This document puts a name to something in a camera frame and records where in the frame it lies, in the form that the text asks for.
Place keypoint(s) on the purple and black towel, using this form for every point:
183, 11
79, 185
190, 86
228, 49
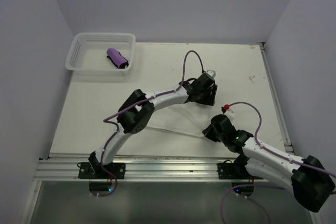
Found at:
118, 60

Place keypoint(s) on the aluminium mounting rail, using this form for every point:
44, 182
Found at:
138, 169

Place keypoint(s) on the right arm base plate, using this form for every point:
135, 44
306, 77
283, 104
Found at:
231, 170

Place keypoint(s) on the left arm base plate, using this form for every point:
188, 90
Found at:
87, 172

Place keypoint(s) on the white plastic basket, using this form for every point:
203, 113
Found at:
88, 53

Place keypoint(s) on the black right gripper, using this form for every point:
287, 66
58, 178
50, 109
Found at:
208, 133

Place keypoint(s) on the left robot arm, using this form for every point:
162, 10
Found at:
134, 115

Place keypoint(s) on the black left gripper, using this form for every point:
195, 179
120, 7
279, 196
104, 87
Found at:
209, 99

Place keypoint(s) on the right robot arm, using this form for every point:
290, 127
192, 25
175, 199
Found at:
305, 178

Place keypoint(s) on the white towel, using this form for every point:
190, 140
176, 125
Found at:
188, 119

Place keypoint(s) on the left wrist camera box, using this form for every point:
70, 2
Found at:
212, 73

